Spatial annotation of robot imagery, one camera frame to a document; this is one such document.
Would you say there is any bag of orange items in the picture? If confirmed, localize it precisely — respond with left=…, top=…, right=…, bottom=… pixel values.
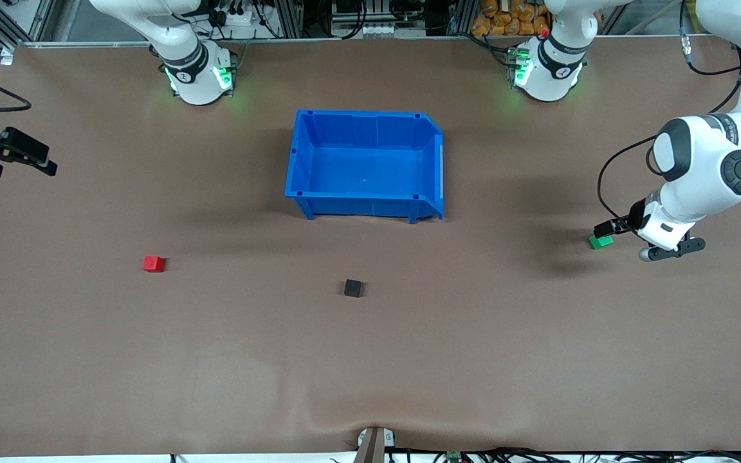
left=471, top=0, right=550, bottom=37

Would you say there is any white power strip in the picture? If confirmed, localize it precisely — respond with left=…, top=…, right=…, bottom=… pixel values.
left=213, top=3, right=262, bottom=26

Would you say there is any blue plastic storage bin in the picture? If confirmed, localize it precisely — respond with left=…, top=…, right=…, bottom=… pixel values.
left=284, top=108, right=445, bottom=224

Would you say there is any brown table cover mat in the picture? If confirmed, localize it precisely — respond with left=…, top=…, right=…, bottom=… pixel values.
left=0, top=35, right=741, bottom=458

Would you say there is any white terminal block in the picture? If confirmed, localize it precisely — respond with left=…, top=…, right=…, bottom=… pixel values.
left=359, top=23, right=428, bottom=37

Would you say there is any black electronics box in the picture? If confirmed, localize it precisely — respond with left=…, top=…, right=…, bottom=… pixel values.
left=331, top=0, right=371, bottom=19

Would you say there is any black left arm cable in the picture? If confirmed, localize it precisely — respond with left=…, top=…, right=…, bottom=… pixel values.
left=597, top=0, right=741, bottom=227

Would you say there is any black cable bundle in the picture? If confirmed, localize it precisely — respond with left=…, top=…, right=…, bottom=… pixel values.
left=403, top=447, right=741, bottom=463

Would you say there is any aluminium frame post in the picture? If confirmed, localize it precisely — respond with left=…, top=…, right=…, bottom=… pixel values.
left=448, top=0, right=474, bottom=36
left=271, top=0, right=307, bottom=39

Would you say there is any camera mount post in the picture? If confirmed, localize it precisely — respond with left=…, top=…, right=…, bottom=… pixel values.
left=356, top=426, right=397, bottom=463

